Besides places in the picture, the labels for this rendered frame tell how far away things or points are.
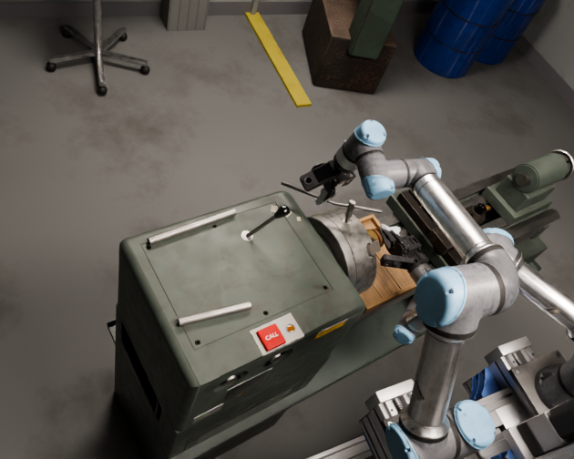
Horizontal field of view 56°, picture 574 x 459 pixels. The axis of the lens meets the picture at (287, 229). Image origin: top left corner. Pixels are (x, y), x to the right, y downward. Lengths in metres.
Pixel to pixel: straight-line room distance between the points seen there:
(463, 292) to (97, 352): 2.00
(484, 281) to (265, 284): 0.64
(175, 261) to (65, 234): 1.63
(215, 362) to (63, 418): 1.36
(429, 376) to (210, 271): 0.66
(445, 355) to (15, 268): 2.30
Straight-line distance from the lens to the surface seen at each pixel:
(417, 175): 1.42
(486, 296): 1.17
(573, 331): 1.88
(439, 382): 1.27
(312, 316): 1.54
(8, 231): 3.15
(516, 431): 1.70
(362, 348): 2.40
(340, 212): 1.84
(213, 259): 1.56
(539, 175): 2.61
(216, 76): 4.12
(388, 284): 2.17
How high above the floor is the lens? 2.56
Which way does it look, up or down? 51 degrees down
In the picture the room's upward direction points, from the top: 24 degrees clockwise
